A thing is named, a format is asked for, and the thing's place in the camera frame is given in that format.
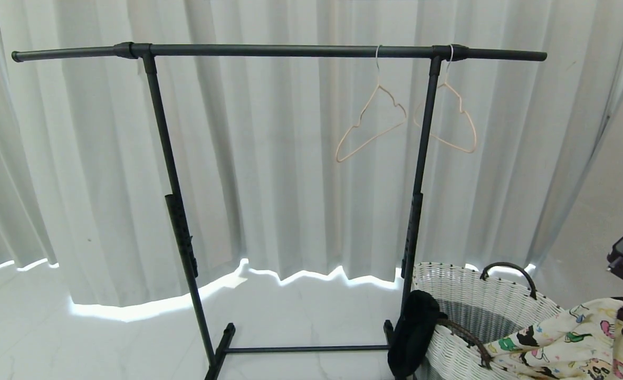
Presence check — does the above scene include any black garment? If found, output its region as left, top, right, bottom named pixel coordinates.
left=387, top=290, right=449, bottom=379

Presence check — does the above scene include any white curtain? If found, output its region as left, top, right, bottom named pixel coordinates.
left=0, top=0, right=623, bottom=309

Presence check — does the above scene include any pink clothes hanger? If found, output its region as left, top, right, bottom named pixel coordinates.
left=413, top=44, right=477, bottom=154
left=336, top=45, right=407, bottom=163

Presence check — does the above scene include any black clothes rack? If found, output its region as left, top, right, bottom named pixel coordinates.
left=12, top=42, right=548, bottom=380

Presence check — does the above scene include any cream printed garment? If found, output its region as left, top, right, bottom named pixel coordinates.
left=483, top=298, right=623, bottom=380

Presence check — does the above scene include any white laundry basket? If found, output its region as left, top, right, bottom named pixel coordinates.
left=413, top=261, right=565, bottom=380

